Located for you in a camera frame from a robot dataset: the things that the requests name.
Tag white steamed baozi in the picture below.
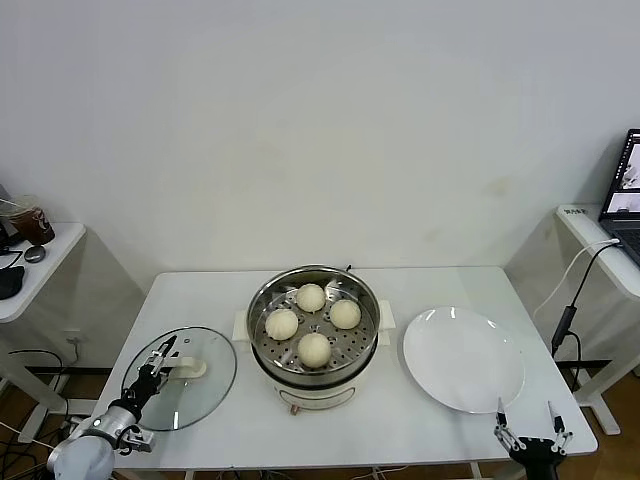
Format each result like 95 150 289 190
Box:
328 298 362 330
295 283 326 314
297 333 333 370
264 308 301 341

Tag stainless steel pot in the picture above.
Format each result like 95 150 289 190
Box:
247 265 382 377

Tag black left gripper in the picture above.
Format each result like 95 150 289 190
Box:
122 335 182 401

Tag white laptop cable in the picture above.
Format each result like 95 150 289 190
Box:
532 239 621 321

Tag glass lid with white handle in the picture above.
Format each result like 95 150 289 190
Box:
121 326 238 432

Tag plastic iced coffee cup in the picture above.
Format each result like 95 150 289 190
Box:
7 193 56 246

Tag white round plate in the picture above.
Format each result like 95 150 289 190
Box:
403 305 527 414

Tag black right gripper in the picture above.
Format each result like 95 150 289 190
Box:
492 397 575 480

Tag black cable with adapter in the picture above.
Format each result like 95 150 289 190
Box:
551 243 624 394

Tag black floor cable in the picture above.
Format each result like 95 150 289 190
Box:
7 348 71 416

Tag white wall outlet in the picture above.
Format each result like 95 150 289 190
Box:
64 328 84 366

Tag white side table with cup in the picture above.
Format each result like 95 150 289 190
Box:
0 221 89 444

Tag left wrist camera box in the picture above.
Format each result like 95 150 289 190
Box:
117 424 156 454

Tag grey open laptop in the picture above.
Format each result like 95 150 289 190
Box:
598 128 640 264

